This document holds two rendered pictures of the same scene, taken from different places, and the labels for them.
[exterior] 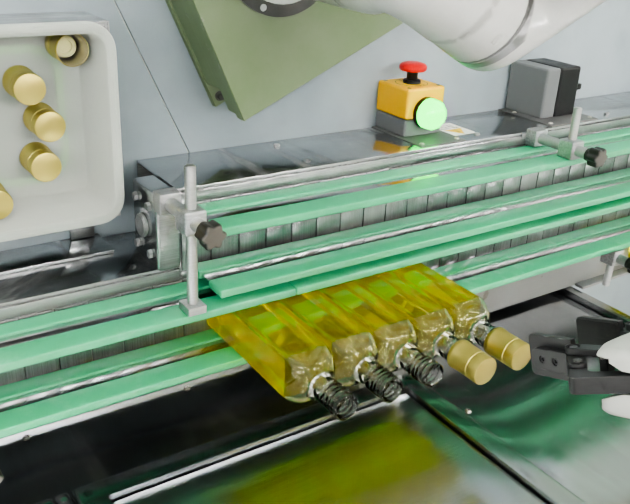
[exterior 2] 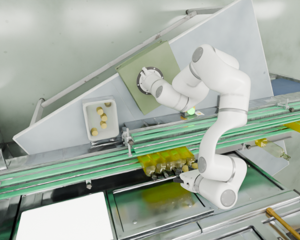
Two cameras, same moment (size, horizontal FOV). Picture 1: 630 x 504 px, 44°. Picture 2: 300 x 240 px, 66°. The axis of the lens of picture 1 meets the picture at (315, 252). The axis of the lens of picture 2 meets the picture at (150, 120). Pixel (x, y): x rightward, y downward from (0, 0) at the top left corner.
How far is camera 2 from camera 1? 0.47 m
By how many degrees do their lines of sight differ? 16
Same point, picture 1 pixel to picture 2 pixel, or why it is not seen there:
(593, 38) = not seen: hidden behind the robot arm
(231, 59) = (140, 104)
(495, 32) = (180, 106)
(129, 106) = (122, 112)
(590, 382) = (175, 180)
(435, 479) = (178, 195)
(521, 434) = not seen: hidden behind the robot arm
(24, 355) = (96, 163)
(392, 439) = (173, 185)
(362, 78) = not seen: hidden behind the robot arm
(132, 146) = (123, 119)
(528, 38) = (187, 107)
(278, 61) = (151, 103)
